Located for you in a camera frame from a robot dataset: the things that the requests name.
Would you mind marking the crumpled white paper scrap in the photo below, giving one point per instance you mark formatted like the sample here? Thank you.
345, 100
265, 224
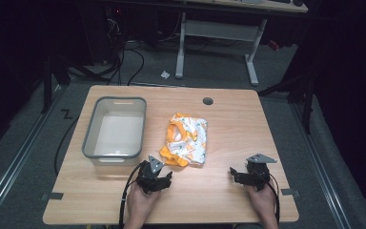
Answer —
165, 74

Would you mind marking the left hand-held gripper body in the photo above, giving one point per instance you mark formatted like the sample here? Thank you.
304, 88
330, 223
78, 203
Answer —
150, 176

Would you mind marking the clear plastic bin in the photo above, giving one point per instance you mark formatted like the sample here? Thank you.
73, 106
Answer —
115, 130

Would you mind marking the grey table edge bracket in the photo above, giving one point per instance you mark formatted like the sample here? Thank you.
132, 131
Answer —
290, 192
52, 196

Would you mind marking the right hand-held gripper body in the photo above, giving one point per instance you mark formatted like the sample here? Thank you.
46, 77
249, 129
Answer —
255, 173

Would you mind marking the black stand leg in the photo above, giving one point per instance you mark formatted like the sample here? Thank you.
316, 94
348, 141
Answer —
301, 95
52, 79

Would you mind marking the orange and white patterned garment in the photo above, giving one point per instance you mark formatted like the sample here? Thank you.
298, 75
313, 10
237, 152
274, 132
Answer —
186, 139

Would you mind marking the person's left hand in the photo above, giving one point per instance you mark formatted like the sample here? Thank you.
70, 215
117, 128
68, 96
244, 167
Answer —
140, 201

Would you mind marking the white metal desk frame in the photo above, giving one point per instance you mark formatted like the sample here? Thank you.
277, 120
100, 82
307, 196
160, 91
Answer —
217, 41

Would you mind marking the person's right hand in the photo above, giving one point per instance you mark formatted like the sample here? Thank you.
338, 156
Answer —
263, 201

